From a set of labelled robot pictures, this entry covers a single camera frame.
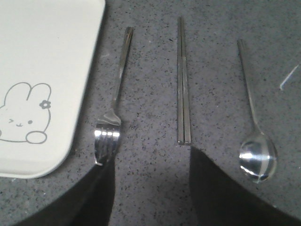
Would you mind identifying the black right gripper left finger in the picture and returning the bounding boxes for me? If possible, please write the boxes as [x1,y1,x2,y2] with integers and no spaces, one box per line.
[16,156,116,226]

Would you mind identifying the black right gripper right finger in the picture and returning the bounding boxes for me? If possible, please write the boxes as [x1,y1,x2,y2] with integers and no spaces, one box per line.
[189,147,301,226]

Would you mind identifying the silver metal spoon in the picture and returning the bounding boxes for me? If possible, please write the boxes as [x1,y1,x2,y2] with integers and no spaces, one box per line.
[237,39,277,184]

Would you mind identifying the silver metal chopstick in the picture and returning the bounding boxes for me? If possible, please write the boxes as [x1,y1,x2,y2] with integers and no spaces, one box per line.
[177,17,184,145]
[182,56,191,145]

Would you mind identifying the silver metal fork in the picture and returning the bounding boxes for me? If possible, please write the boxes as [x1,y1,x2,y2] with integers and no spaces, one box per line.
[94,27,134,167]

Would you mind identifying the cream bunny print tray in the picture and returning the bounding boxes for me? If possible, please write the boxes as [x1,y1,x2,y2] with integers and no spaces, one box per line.
[0,0,105,179]

